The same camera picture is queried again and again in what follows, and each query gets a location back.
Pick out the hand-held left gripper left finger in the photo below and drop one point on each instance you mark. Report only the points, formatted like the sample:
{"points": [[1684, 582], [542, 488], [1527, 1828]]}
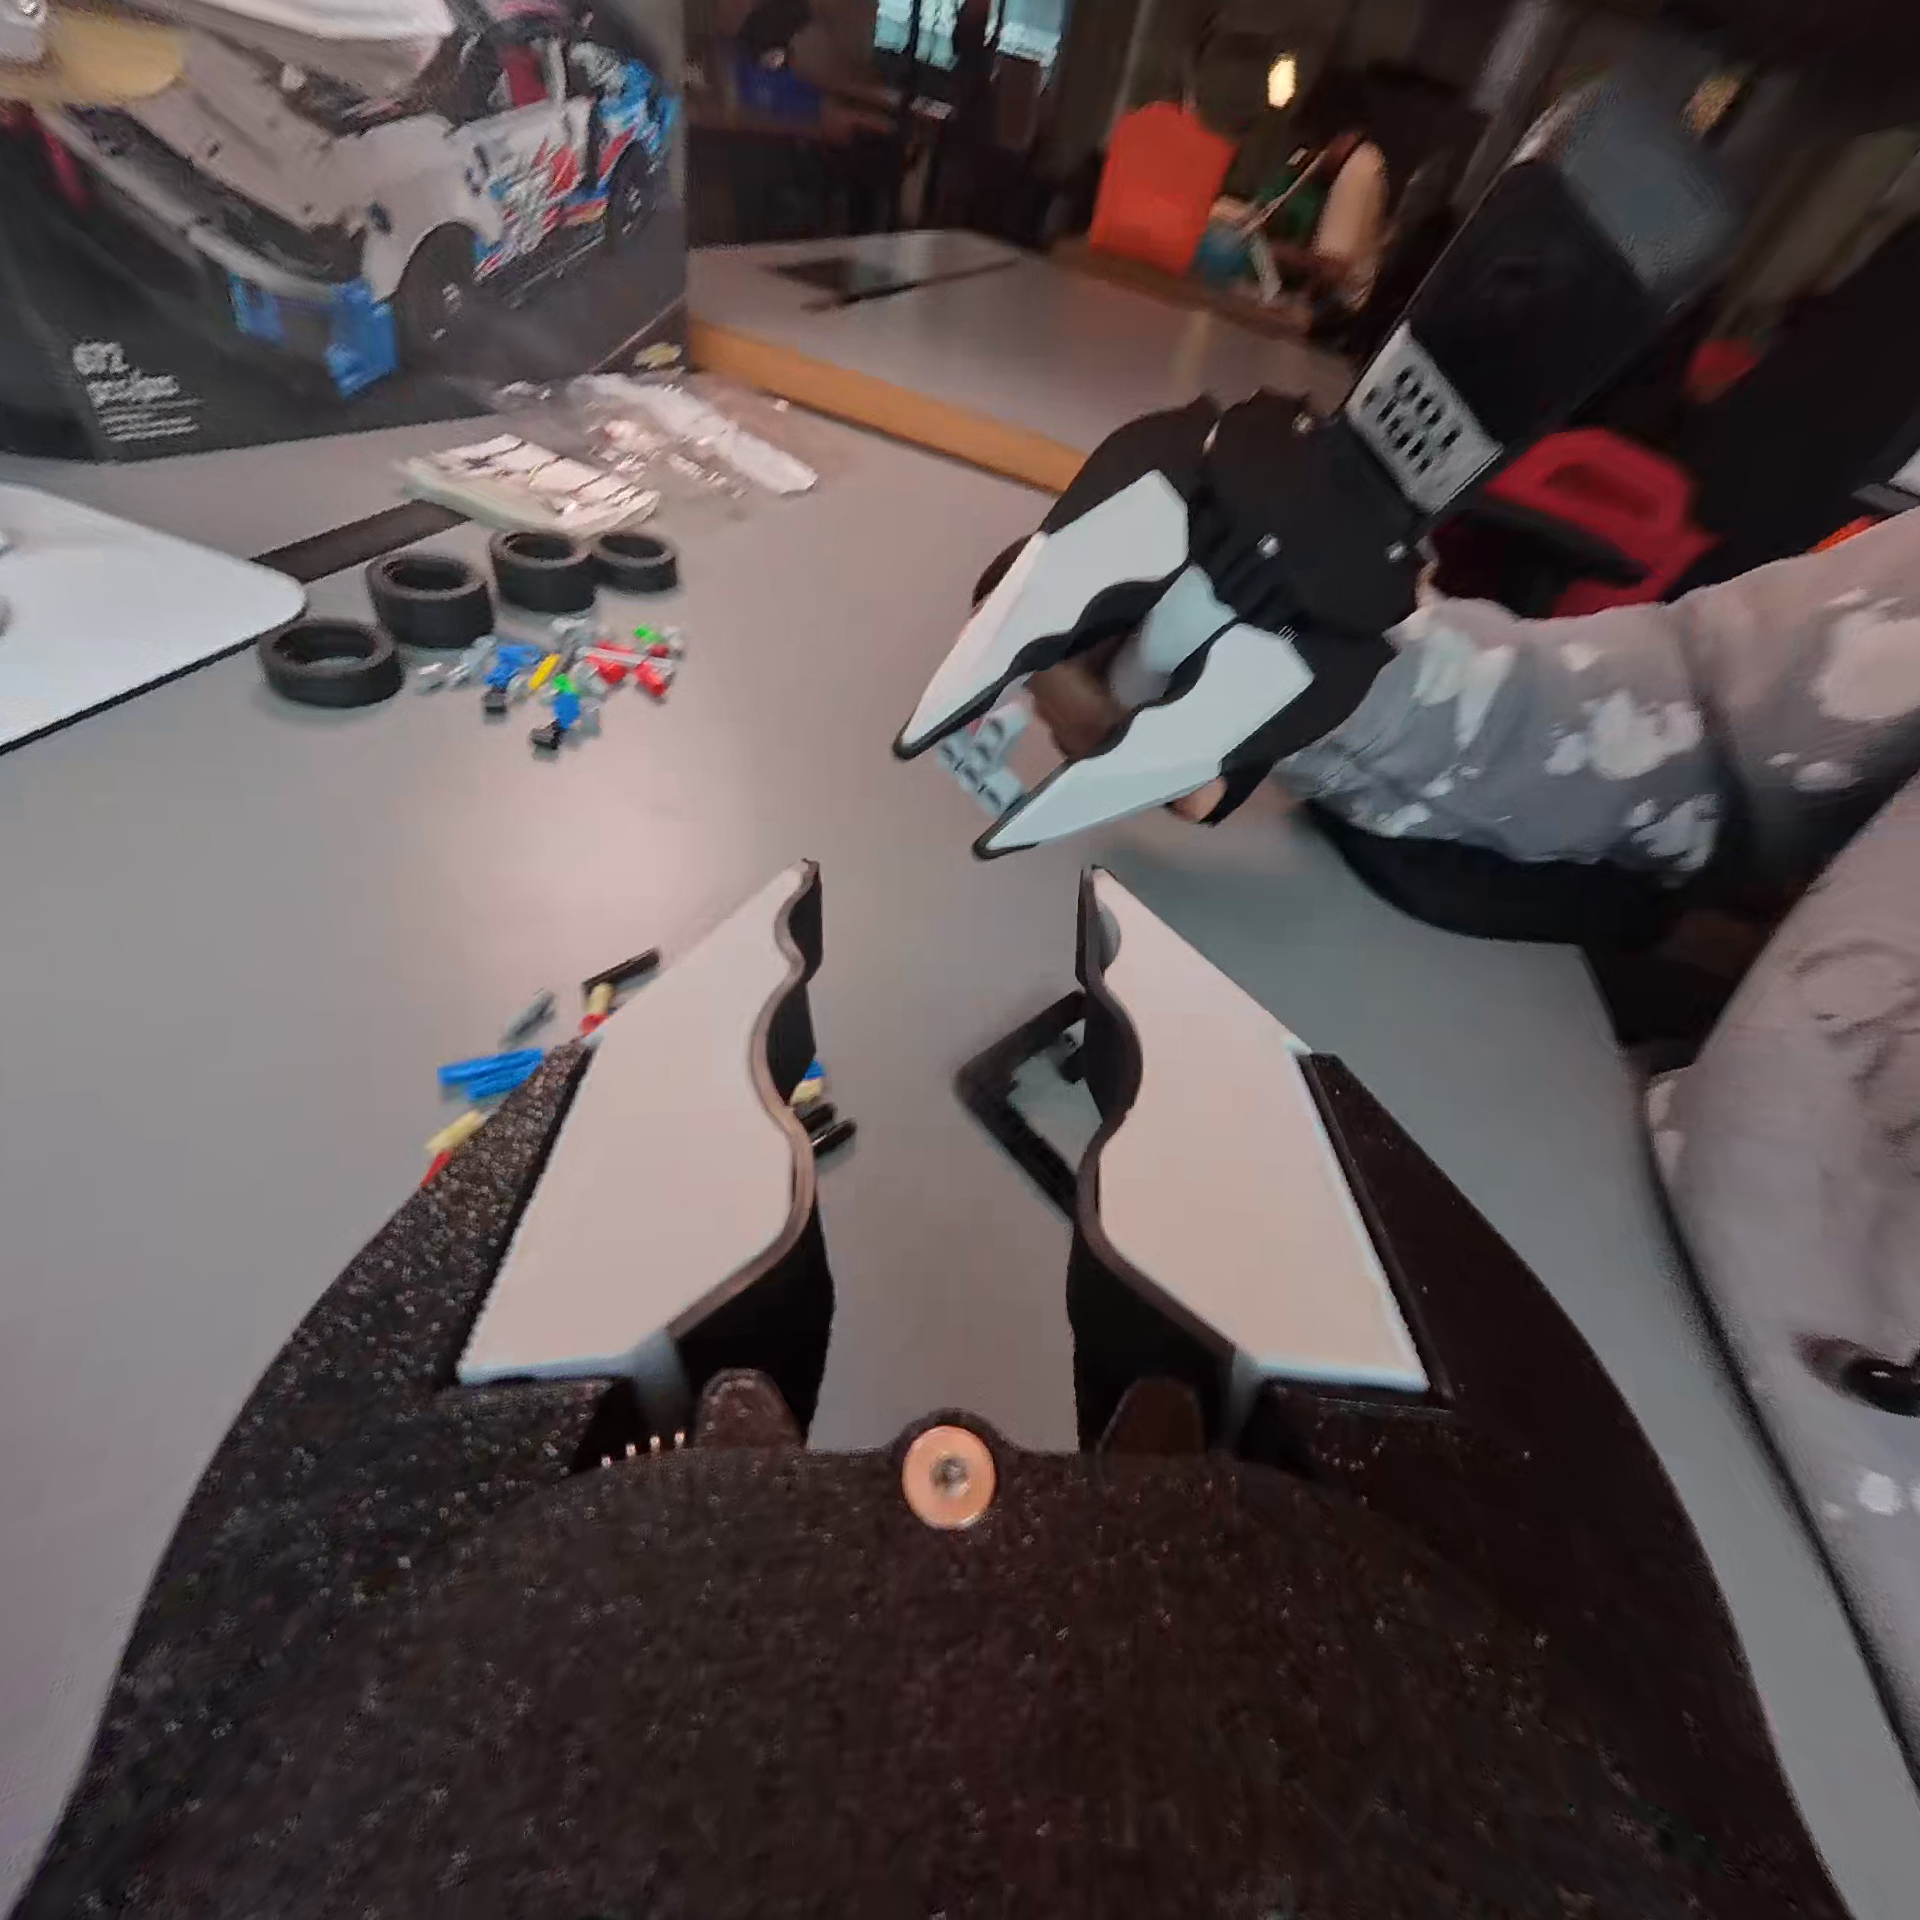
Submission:
{"points": [[647, 1183]]}

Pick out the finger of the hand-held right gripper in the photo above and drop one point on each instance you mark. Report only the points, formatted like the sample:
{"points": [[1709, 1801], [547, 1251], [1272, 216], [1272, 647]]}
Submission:
{"points": [[1048, 582], [1169, 736]]}

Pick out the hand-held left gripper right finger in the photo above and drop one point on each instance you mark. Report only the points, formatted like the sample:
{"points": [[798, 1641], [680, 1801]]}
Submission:
{"points": [[1244, 1200]]}

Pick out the light grey connector block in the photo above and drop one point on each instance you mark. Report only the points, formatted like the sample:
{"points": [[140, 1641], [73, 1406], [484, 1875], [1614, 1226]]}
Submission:
{"points": [[985, 749]]}

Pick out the pile of small connector pins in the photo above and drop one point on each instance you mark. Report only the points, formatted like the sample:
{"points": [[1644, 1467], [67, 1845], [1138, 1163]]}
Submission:
{"points": [[486, 1071]]}

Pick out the black building frame assembly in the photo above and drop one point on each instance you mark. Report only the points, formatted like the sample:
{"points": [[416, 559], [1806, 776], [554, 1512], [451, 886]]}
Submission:
{"points": [[1019, 1111]]}

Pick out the cluster of mixed small parts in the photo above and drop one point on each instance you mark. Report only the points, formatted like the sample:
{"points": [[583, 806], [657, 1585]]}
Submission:
{"points": [[554, 677]]}

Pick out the person's right forearm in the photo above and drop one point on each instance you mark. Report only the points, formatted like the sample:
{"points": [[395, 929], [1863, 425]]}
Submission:
{"points": [[1576, 718]]}

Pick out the grey desk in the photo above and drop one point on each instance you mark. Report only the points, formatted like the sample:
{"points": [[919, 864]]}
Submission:
{"points": [[676, 840]]}

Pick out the person's right hand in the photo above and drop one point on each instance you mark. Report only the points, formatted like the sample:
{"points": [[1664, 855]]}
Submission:
{"points": [[1076, 706]]}

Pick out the grey table with wooden edge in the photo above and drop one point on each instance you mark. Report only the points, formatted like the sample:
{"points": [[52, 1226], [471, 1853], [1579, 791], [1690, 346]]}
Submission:
{"points": [[1019, 331]]}

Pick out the red chair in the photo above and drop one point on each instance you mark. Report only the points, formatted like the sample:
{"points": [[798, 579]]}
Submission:
{"points": [[1589, 510]]}

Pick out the orange bin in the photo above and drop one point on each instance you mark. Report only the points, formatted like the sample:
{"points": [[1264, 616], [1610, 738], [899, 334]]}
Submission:
{"points": [[1152, 186]]}

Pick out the clear plastic bags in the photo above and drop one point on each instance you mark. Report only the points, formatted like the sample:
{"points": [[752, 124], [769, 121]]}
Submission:
{"points": [[676, 437]]}

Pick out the black rubber toy tire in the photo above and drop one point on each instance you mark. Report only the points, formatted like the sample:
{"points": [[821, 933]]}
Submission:
{"points": [[294, 677], [514, 587], [611, 569], [399, 614]]}

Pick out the shiny sticker sheet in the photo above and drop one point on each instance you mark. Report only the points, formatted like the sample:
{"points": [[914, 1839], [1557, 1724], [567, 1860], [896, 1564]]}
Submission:
{"points": [[512, 476]]}

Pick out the person's torso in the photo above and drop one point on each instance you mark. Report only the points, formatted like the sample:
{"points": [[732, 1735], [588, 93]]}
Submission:
{"points": [[1797, 1124]]}

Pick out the white book stand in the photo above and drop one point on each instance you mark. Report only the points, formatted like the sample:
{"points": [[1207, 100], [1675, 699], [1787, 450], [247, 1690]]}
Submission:
{"points": [[119, 601]]}

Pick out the black toy car set box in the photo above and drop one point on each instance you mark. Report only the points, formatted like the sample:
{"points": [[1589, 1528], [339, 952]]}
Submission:
{"points": [[226, 299]]}

